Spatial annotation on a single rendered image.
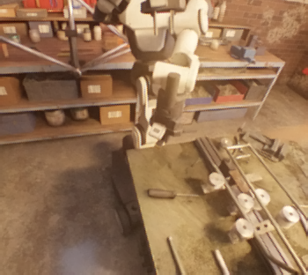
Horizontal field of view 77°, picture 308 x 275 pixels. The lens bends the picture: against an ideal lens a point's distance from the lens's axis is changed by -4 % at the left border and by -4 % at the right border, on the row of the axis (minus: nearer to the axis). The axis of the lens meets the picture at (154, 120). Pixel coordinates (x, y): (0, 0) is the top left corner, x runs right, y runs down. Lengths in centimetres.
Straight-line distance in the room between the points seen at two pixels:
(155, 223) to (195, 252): 14
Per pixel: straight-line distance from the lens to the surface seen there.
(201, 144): 89
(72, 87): 183
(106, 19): 103
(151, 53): 97
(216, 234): 73
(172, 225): 70
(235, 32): 278
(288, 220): 77
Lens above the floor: 151
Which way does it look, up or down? 40 degrees down
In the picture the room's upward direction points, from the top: 9 degrees clockwise
